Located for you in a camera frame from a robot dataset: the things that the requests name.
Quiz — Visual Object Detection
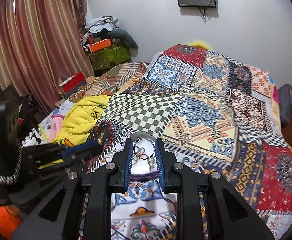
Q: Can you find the purple heart-shaped tin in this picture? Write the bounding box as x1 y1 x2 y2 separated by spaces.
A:
130 131 158 182

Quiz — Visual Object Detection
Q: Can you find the dark metal ring bangle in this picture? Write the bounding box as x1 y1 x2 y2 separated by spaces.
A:
134 138 154 160

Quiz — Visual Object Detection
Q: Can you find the silver pendant earring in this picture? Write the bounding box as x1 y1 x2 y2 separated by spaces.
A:
147 155 156 171

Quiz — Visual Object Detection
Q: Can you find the orange sleeve forearm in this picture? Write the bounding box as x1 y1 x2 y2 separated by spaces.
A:
0 206 22 239

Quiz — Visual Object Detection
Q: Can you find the yellow towel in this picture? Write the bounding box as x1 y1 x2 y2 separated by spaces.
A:
51 94 111 147

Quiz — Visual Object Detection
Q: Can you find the papers pile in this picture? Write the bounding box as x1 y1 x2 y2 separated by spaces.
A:
22 108 59 147

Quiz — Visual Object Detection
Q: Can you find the pink cloth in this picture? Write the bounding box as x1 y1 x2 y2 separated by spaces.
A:
48 114 64 141

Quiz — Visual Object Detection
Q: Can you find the red white box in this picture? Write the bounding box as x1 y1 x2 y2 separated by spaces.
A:
58 72 86 94

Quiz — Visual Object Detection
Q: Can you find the patchwork patterned bedspread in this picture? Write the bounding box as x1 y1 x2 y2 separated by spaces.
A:
89 44 292 239

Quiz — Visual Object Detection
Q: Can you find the striped brown blanket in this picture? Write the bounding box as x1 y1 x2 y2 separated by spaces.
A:
69 62 148 103

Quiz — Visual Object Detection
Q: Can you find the green patterned box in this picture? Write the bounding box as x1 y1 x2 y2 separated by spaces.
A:
88 44 131 71

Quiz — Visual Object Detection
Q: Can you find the orange box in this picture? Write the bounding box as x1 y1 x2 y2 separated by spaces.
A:
89 39 112 53

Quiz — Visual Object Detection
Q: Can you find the striped brown curtain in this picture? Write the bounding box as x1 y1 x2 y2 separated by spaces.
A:
0 0 94 114

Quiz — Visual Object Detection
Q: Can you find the grey clothes pile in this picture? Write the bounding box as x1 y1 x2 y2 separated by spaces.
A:
81 16 138 57

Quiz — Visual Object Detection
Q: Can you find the dark blue bag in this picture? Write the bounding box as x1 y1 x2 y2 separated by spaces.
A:
278 84 292 127

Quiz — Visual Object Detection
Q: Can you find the beaded wrist strap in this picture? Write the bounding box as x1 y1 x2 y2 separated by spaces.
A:
0 141 23 185

